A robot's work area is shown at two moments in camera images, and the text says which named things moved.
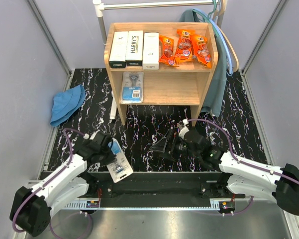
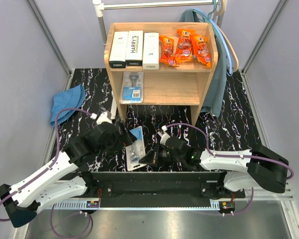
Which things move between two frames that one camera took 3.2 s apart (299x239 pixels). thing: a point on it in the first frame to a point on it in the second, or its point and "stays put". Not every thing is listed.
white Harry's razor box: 134,48 stays put
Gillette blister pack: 132,91 stays put
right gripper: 162,145 to 153,158
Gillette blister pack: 121,169 to 135,150
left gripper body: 106,157 to 117,143
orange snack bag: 200,44 stays put
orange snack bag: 166,50 stays put
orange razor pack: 184,49 stays put
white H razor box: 150,57 stays put
